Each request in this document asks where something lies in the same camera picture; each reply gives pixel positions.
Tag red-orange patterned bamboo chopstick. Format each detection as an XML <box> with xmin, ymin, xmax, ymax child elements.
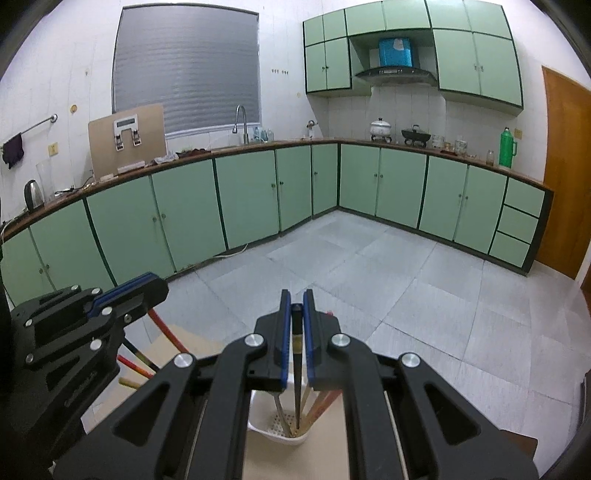
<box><xmin>147</xmin><ymin>309</ymin><xmax>188</xmax><ymax>353</ymax></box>

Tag black chopstick silver band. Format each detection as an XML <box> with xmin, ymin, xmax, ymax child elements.
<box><xmin>123</xmin><ymin>339</ymin><xmax>159</xmax><ymax>372</ymax></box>

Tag red floral bamboo chopstick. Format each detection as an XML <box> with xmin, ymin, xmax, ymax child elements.
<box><xmin>117</xmin><ymin>354</ymin><xmax>154</xmax><ymax>379</ymax></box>

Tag orange-red banded bamboo chopstick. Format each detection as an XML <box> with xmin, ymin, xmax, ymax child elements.
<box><xmin>303</xmin><ymin>390</ymin><xmax>342</xmax><ymax>430</ymax></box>

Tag green lower kitchen cabinets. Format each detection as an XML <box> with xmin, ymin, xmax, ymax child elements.
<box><xmin>1</xmin><ymin>140</ymin><xmax>553</xmax><ymax>304</ymax></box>

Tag green kitchen cabinets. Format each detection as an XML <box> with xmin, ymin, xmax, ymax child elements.
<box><xmin>303</xmin><ymin>1</ymin><xmax>524</xmax><ymax>115</ymax></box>
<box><xmin>1</xmin><ymin>140</ymin><xmax>553</xmax><ymax>304</ymax></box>

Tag chrome kitchen faucet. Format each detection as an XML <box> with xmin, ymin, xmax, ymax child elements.
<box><xmin>231</xmin><ymin>104</ymin><xmax>250</xmax><ymax>146</ymax></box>

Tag green upper kitchen cabinets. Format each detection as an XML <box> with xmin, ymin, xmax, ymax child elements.
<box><xmin>303</xmin><ymin>1</ymin><xmax>524</xmax><ymax>115</ymax></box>

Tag plain bamboo chopstick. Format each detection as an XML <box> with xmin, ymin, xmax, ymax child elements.
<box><xmin>118</xmin><ymin>377</ymin><xmax>141</xmax><ymax>390</ymax></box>

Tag white plastic utensil holder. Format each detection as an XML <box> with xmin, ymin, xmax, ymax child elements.
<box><xmin>246</xmin><ymin>363</ymin><xmax>346</xmax><ymax>447</ymax></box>

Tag brown wooden chair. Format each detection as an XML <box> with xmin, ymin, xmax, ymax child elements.
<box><xmin>500</xmin><ymin>429</ymin><xmax>538</xmax><ymax>460</ymax></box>

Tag steel electric kettle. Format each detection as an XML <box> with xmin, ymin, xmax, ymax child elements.
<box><xmin>23</xmin><ymin>180</ymin><xmax>45</xmax><ymax>213</ymax></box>

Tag cardboard sheet with clamps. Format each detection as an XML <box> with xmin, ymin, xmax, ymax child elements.
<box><xmin>88</xmin><ymin>104</ymin><xmax>167</xmax><ymax>180</ymax></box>

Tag dark hanging cloth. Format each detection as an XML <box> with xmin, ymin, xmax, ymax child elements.
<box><xmin>2</xmin><ymin>133</ymin><xmax>24</xmax><ymax>169</ymax></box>

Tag grey window blind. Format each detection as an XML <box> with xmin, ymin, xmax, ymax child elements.
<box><xmin>112</xmin><ymin>4</ymin><xmax>262</xmax><ymax>134</ymax></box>

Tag white cooking pot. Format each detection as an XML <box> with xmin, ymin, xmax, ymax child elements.
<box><xmin>370</xmin><ymin>117</ymin><xmax>393</xmax><ymax>143</ymax></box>

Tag black wok on stove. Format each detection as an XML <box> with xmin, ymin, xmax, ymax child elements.
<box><xmin>402</xmin><ymin>124</ymin><xmax>432</xmax><ymax>148</ymax></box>

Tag green thermos jug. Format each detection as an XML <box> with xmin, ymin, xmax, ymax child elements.
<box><xmin>499</xmin><ymin>127</ymin><xmax>518</xmax><ymax>168</ymax></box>

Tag range hood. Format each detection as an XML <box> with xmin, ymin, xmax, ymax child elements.
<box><xmin>352</xmin><ymin>35</ymin><xmax>439</xmax><ymax>87</ymax></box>

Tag brown wooden door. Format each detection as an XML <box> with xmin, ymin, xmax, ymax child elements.
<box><xmin>537</xmin><ymin>67</ymin><xmax>590</xmax><ymax>279</ymax></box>

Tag wall towel bar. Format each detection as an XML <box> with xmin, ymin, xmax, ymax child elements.
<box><xmin>19</xmin><ymin>113</ymin><xmax>59</xmax><ymax>135</ymax></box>

